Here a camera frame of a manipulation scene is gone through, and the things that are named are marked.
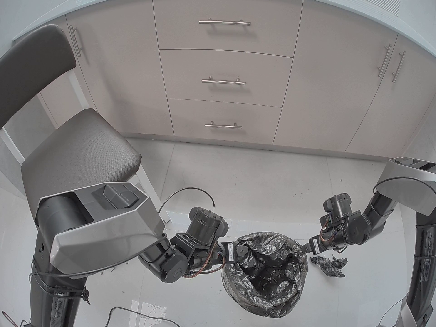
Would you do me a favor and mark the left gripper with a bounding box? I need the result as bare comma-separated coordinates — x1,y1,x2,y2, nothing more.
213,241,250,268

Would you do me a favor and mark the crumpled black plastic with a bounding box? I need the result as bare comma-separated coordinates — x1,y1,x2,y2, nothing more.
309,255,348,279

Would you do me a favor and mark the black cable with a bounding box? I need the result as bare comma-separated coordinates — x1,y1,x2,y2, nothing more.
158,187,216,218
107,307,178,327

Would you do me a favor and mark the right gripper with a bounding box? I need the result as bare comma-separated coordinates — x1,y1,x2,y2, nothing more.
304,234,340,255

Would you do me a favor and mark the grey chair with white legs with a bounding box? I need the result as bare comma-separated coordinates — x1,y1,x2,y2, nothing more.
0,24,171,224

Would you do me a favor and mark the black plastic bag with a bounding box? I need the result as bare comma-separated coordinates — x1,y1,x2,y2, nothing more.
221,231,309,319

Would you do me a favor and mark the beige cabinet with drawers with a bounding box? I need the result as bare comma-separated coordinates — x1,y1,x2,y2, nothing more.
13,0,436,165

